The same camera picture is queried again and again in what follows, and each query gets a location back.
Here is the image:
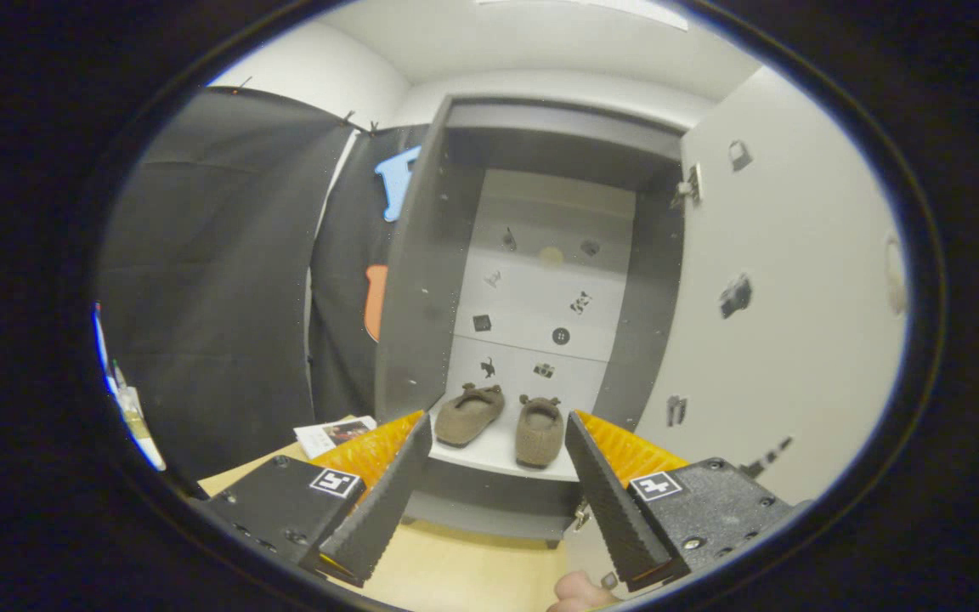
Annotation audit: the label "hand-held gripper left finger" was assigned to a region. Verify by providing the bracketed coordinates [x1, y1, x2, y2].
[192, 411, 433, 589]

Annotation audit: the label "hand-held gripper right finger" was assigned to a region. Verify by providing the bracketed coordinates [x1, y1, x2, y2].
[564, 411, 796, 593]

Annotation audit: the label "brown fuzzy shoe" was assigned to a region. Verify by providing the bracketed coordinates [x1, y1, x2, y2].
[434, 382, 506, 448]
[514, 394, 565, 469]

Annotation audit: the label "grey shoe cabinet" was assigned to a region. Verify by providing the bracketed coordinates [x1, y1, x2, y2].
[373, 93, 686, 549]

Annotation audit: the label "light grey shoe cabinet door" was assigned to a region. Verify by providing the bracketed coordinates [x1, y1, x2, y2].
[591, 66, 908, 587]

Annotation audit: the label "blue white cluttered items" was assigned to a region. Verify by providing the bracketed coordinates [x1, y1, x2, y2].
[92, 302, 167, 473]

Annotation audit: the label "black backdrop cloth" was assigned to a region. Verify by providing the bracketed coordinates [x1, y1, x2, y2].
[99, 85, 431, 481]

